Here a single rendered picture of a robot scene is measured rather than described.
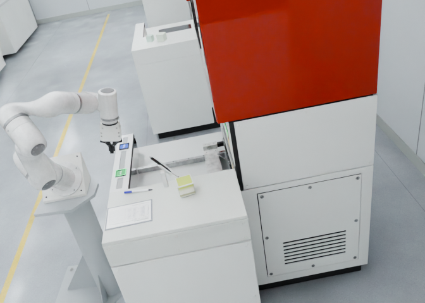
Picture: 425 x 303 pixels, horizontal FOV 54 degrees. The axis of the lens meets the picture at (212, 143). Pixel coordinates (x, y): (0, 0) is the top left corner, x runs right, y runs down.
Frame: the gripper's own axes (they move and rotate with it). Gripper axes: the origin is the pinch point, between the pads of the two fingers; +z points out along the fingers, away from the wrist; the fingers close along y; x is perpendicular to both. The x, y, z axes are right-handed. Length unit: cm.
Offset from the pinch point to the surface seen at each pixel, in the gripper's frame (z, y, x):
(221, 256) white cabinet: 26, -50, 50
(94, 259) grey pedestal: 81, 16, -5
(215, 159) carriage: 13, -54, -7
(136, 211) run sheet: 12.2, -13.2, 33.9
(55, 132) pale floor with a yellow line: 134, 94, -252
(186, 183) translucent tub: 0.9, -35.4, 28.8
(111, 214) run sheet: 14.7, -1.8, 32.3
